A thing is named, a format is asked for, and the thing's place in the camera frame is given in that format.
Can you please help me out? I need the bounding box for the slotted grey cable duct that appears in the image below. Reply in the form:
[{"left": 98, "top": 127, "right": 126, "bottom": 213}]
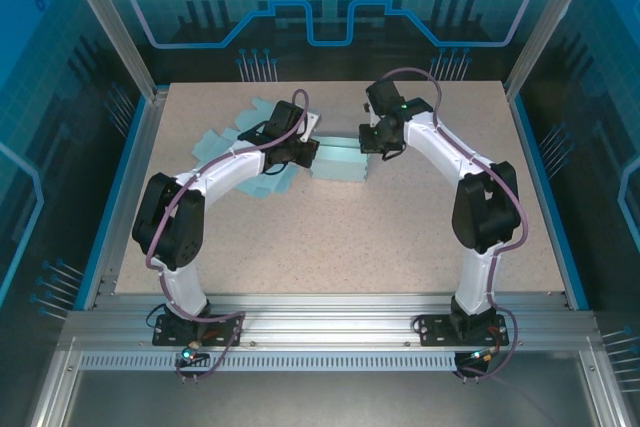
[{"left": 78, "top": 352, "right": 460, "bottom": 373}]

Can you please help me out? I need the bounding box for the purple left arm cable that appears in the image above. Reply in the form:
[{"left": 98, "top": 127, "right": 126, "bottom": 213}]
[{"left": 143, "top": 88, "right": 312, "bottom": 384}]

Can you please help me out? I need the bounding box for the aluminium corner post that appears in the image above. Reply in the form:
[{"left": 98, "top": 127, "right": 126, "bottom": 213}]
[
  {"left": 53, "top": 0, "right": 162, "bottom": 102},
  {"left": 504, "top": 0, "right": 605, "bottom": 99}
]

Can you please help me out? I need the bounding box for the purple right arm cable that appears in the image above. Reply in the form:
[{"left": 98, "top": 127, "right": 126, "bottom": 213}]
[{"left": 382, "top": 67, "right": 531, "bottom": 384}]

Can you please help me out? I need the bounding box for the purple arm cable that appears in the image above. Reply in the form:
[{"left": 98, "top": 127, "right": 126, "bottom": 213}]
[
  {"left": 143, "top": 88, "right": 312, "bottom": 384},
  {"left": 382, "top": 67, "right": 531, "bottom": 384}
]

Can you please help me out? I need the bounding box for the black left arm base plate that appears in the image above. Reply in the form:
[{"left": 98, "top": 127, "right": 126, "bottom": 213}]
[{"left": 151, "top": 310, "right": 242, "bottom": 347}]

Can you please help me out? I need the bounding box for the blue-edged table side rail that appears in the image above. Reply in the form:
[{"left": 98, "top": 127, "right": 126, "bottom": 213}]
[
  {"left": 508, "top": 91, "right": 592, "bottom": 312},
  {"left": 74, "top": 89, "right": 171, "bottom": 311}
]

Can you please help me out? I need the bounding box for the aluminium frame bar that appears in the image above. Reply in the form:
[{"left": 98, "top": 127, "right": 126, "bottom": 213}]
[
  {"left": 579, "top": 346, "right": 627, "bottom": 427},
  {"left": 27, "top": 336, "right": 84, "bottom": 427}
]

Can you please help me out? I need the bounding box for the long aluminium frame rail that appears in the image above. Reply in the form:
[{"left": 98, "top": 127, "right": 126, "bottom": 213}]
[{"left": 58, "top": 293, "right": 604, "bottom": 354}]

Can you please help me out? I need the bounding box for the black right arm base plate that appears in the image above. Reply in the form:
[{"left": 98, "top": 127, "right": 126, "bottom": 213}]
[{"left": 416, "top": 313, "right": 512, "bottom": 347}]

